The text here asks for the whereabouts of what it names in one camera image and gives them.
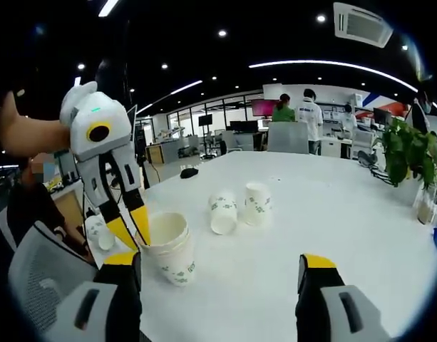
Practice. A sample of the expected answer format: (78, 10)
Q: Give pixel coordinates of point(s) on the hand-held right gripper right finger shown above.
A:
(330, 313)

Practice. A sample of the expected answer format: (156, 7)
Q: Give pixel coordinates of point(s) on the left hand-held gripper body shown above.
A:
(82, 117)

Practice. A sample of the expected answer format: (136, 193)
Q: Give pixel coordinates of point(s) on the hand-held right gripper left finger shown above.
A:
(97, 306)

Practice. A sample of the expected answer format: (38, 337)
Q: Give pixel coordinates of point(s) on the wooden cabinet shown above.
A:
(154, 154)

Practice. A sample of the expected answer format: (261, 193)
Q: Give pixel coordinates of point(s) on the small black object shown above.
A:
(189, 173)

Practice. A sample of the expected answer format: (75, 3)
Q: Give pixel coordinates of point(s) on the grey mesh office chair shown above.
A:
(36, 270)

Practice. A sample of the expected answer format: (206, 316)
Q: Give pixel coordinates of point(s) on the white table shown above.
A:
(311, 231)

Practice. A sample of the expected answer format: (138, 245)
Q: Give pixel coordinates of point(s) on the black monitor on stand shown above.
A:
(205, 120)

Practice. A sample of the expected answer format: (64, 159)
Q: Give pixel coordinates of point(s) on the straight ceiling light strip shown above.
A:
(186, 87)

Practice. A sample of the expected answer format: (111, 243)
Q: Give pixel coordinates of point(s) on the glass jar with sand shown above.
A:
(425, 210)

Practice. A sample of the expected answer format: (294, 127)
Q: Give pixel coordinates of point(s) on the pink screen monitor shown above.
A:
(264, 107)

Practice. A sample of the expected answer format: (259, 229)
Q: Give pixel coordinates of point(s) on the green leafy plant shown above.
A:
(412, 153)

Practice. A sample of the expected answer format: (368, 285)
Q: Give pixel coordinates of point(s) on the long curved ceiling light strip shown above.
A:
(311, 61)

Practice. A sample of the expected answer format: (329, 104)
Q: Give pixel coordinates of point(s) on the ceiling air conditioner unit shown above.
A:
(362, 25)

